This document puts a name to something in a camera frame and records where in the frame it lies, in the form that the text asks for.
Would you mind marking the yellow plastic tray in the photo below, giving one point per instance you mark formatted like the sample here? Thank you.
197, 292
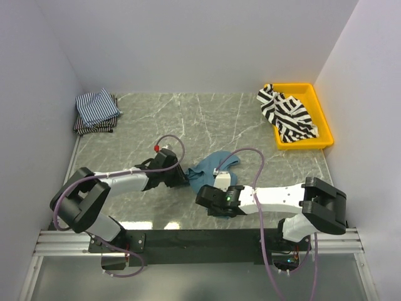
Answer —
305, 93

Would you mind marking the blue white striped folded top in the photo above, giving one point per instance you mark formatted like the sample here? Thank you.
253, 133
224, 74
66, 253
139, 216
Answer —
95, 108

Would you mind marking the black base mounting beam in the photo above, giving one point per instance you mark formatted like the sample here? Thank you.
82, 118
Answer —
271, 244

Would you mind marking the black white striped top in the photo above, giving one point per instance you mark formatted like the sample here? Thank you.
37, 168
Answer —
287, 114

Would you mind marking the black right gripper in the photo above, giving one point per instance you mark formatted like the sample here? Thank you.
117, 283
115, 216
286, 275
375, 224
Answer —
213, 212

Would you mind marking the dark striped folded top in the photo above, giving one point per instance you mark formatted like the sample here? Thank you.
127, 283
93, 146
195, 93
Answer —
107, 126

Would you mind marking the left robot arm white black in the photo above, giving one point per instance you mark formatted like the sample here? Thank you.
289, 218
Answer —
79, 202

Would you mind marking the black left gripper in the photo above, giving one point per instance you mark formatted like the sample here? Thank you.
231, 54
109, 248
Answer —
180, 178

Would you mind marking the aluminium extrusion rail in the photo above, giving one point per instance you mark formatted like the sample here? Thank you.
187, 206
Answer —
56, 243

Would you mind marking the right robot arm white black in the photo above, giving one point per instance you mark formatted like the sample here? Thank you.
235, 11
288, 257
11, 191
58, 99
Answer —
316, 205

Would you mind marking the teal blue tank top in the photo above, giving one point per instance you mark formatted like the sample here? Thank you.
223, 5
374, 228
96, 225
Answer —
202, 173

